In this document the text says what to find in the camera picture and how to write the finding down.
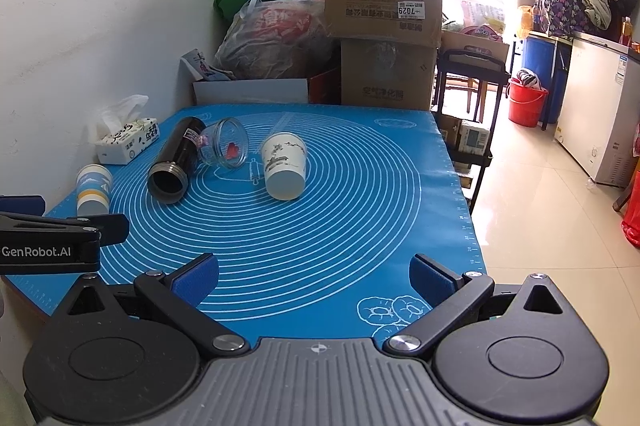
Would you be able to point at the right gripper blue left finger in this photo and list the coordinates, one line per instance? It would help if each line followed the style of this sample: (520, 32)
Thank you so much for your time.
(173, 299)

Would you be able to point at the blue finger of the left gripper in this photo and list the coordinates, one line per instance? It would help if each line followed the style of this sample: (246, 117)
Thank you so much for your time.
(23, 204)
(106, 229)

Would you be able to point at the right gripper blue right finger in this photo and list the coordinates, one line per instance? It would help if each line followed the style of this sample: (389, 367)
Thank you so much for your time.
(455, 300)

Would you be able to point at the white floral paper cup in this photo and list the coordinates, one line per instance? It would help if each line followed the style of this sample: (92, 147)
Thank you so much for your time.
(284, 159)

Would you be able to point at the blue yellow striped paper cup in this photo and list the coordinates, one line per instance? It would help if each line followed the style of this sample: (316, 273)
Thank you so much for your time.
(93, 190)

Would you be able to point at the black thermos flask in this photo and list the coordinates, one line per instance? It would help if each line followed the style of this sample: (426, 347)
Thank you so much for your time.
(169, 176)

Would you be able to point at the white tissue box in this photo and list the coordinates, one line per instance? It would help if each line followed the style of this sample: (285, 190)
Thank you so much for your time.
(124, 133)

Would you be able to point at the blue silicone baking mat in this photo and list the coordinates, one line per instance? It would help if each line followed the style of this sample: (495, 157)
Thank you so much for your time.
(333, 263)

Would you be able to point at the white open box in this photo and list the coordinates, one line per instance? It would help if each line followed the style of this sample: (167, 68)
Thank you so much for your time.
(213, 86)

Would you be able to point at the red shopping bag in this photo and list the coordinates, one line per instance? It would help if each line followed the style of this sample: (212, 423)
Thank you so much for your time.
(631, 221)

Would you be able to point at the red plastic bucket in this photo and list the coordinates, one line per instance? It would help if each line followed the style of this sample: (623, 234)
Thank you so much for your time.
(526, 100)

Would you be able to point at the black utility cart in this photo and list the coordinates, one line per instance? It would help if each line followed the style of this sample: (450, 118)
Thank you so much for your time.
(477, 71)

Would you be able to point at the white chest freezer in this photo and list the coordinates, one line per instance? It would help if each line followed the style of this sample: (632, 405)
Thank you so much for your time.
(600, 109)

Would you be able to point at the lower cardboard box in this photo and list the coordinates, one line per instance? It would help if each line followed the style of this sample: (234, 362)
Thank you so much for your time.
(387, 75)

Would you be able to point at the blue plastic barrel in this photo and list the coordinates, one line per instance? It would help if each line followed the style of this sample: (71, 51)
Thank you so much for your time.
(542, 56)

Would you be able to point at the clear bag with red contents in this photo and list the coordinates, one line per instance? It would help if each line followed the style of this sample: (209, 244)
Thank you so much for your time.
(283, 39)

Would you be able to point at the purple floral bag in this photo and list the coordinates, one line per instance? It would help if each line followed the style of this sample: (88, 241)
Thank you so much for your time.
(563, 18)

